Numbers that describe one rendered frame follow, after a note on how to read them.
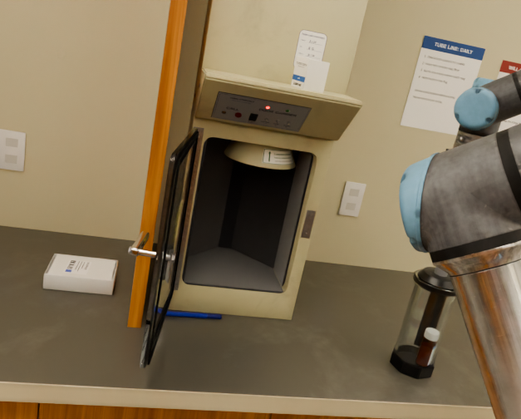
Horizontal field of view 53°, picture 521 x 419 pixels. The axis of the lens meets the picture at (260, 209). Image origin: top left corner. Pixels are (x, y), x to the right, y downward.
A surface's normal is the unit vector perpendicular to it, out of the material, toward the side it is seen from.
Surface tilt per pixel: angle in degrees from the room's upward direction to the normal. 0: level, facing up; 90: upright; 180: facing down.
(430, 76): 90
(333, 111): 135
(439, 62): 90
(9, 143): 90
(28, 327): 0
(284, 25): 90
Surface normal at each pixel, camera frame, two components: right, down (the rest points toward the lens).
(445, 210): -0.59, 0.07
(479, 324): -0.81, 0.13
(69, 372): 0.19, -0.94
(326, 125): -0.02, 0.90
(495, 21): 0.17, 0.33
